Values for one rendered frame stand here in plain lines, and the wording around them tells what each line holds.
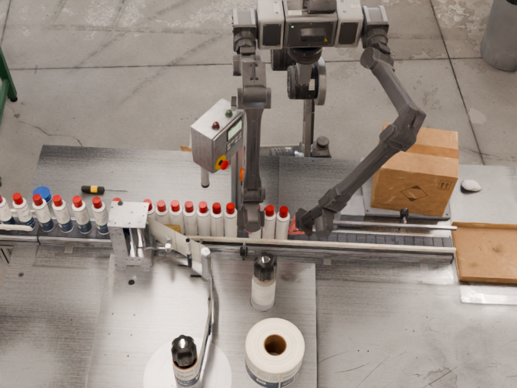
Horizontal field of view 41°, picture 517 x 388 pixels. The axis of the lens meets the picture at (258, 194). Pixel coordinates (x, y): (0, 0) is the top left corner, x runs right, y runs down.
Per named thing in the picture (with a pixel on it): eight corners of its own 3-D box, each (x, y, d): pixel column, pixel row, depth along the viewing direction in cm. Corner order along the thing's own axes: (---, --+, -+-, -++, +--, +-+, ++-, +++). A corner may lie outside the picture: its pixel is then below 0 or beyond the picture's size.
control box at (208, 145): (192, 162, 249) (189, 125, 234) (222, 133, 257) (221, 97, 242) (215, 175, 246) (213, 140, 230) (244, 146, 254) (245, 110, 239)
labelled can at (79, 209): (78, 234, 278) (68, 204, 261) (80, 223, 281) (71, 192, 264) (91, 234, 278) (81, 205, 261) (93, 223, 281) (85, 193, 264)
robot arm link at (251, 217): (265, 185, 245) (240, 185, 244) (268, 212, 238) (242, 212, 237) (263, 205, 254) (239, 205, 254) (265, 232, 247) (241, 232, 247)
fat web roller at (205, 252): (201, 281, 267) (198, 255, 252) (201, 271, 269) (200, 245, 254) (212, 282, 267) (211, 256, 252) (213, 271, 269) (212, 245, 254)
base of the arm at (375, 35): (383, 45, 273) (388, 21, 263) (387, 60, 268) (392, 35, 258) (361, 45, 272) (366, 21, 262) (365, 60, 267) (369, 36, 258)
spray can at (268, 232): (260, 242, 278) (261, 212, 261) (261, 231, 281) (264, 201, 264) (273, 243, 278) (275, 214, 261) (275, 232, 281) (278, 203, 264)
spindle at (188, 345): (173, 389, 240) (167, 356, 217) (176, 365, 245) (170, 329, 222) (199, 391, 240) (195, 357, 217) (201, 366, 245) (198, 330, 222)
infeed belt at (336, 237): (39, 241, 280) (37, 235, 277) (44, 223, 285) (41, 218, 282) (451, 260, 280) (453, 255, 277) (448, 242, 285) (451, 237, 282)
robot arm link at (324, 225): (345, 199, 261) (327, 192, 257) (348, 225, 255) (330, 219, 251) (325, 214, 269) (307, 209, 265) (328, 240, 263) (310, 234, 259)
